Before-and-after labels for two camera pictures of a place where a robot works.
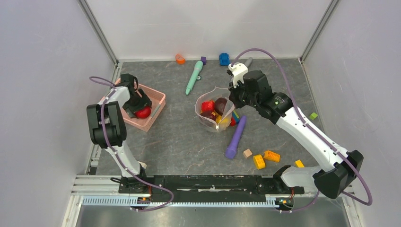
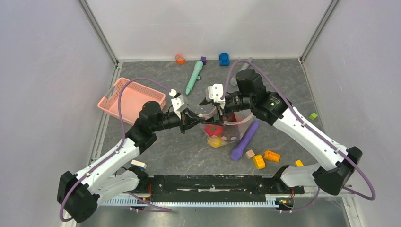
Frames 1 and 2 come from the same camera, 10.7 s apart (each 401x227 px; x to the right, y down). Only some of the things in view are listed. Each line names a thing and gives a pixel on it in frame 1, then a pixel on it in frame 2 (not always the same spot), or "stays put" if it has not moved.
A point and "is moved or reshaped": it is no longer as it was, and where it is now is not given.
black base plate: (207, 187) stays put
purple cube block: (204, 59) stays put
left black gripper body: (136, 103) → (169, 120)
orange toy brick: (268, 155) stays put
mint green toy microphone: (197, 69) stays put
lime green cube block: (313, 116) stays put
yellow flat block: (299, 163) stays put
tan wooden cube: (247, 153) stays put
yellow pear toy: (220, 119) is moved or reshaped
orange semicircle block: (179, 59) stays put
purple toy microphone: (231, 152) → (237, 153)
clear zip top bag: (214, 109) is moved or reshaped
